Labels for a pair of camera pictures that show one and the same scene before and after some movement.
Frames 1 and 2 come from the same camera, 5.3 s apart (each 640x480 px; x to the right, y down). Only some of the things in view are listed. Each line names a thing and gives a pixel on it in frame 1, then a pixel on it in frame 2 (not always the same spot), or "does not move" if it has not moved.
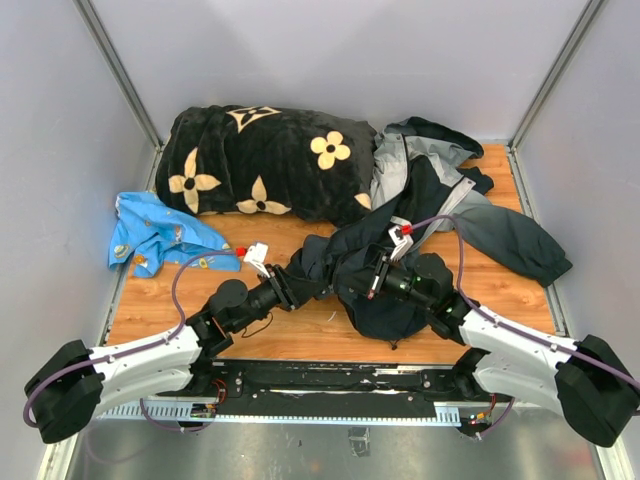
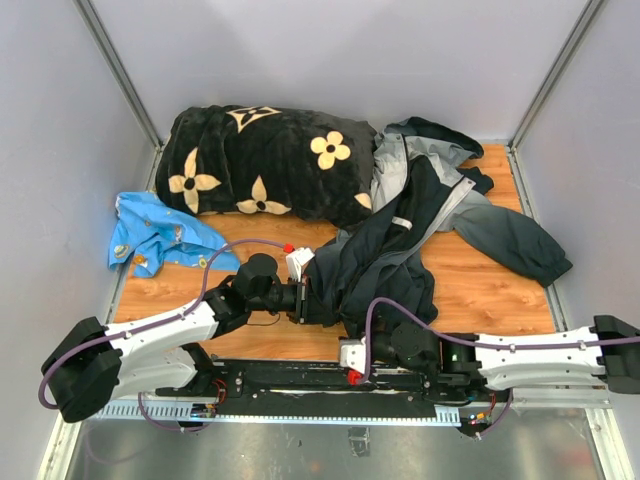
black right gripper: [377, 284] to [376, 324]
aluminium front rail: [186, 415] does not move
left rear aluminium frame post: [88, 15] does not move
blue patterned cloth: [148, 233] does not move
